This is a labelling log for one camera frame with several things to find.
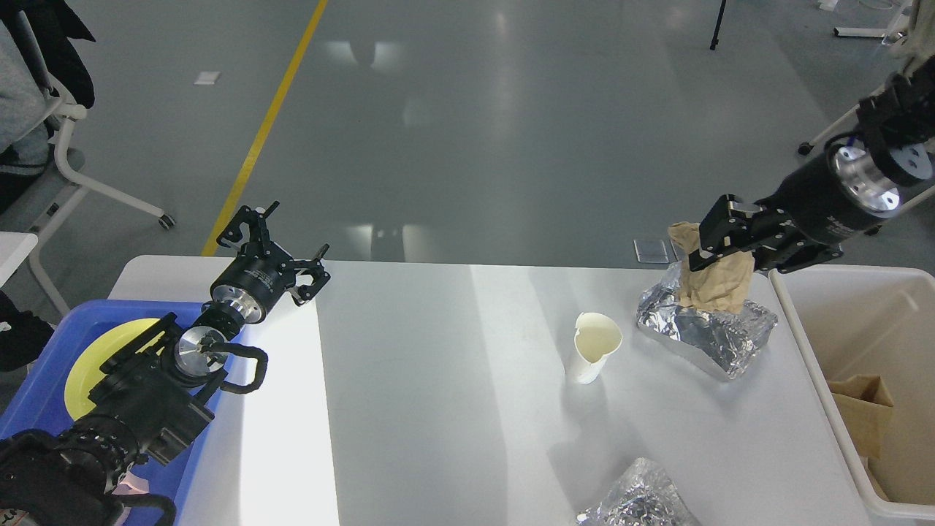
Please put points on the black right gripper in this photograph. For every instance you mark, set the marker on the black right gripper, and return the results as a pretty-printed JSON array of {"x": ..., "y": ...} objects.
[{"x": 829, "y": 199}]

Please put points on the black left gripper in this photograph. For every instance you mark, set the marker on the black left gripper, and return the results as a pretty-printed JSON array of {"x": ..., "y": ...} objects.
[{"x": 252, "y": 284}]

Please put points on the brown paper ball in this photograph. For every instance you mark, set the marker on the brown paper ball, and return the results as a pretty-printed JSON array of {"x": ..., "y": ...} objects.
[{"x": 721, "y": 287}]

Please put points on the foil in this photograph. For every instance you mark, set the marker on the foil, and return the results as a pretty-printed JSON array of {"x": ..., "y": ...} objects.
[
  {"x": 643, "y": 495},
  {"x": 722, "y": 344}
]

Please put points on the white paper cup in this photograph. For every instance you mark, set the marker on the white paper cup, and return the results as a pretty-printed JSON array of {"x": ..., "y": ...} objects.
[{"x": 596, "y": 338}]

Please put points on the brown paper bag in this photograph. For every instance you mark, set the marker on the brown paper bag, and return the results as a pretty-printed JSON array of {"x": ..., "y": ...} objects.
[{"x": 866, "y": 407}]

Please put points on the yellow plastic plate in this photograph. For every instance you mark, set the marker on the yellow plastic plate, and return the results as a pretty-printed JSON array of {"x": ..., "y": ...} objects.
[{"x": 86, "y": 374}]

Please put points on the pink mug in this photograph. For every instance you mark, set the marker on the pink mug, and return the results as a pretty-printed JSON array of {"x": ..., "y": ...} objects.
[{"x": 132, "y": 485}]

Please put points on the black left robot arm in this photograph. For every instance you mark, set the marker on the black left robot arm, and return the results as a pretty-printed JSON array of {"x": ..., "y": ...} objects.
[{"x": 152, "y": 400}]

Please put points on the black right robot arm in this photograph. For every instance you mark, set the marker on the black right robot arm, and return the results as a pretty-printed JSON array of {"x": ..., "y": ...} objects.
[{"x": 901, "y": 114}]

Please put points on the white plastic bin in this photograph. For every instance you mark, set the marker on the white plastic bin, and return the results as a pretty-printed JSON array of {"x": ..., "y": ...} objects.
[{"x": 850, "y": 320}]

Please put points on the black tripod leg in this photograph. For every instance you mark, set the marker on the black tripod leg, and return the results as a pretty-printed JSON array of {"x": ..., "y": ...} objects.
[{"x": 715, "y": 37}]

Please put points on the chair leg with caster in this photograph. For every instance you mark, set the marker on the chair leg with caster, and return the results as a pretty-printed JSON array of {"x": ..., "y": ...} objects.
[{"x": 56, "y": 193}]

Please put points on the white side table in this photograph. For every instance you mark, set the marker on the white side table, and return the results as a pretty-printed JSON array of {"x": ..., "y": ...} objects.
[{"x": 15, "y": 248}]

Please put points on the crumpled foil front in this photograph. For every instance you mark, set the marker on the crumpled foil front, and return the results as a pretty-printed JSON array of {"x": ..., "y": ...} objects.
[{"x": 643, "y": 495}]

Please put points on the seated person grey sweater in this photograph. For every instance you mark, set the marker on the seated person grey sweater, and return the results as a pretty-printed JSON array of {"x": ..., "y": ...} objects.
[{"x": 24, "y": 137}]

